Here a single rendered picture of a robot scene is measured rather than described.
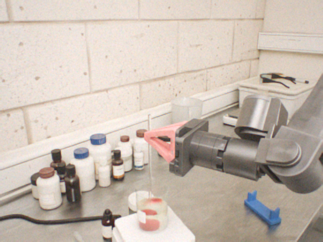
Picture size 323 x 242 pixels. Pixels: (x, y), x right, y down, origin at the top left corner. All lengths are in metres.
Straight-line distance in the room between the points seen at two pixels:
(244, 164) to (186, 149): 0.09
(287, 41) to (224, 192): 1.16
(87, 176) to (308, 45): 1.36
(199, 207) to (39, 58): 0.60
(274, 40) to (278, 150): 1.50
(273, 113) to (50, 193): 0.57
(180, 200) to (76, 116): 0.43
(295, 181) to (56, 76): 0.73
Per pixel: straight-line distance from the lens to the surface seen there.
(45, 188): 0.80
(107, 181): 0.88
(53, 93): 0.94
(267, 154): 0.40
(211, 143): 0.45
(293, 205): 0.87
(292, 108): 1.52
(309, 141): 0.41
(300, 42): 1.82
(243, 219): 0.78
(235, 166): 0.44
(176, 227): 0.59
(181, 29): 1.30
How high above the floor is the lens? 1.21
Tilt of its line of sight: 20 degrees down
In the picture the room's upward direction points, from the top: straight up
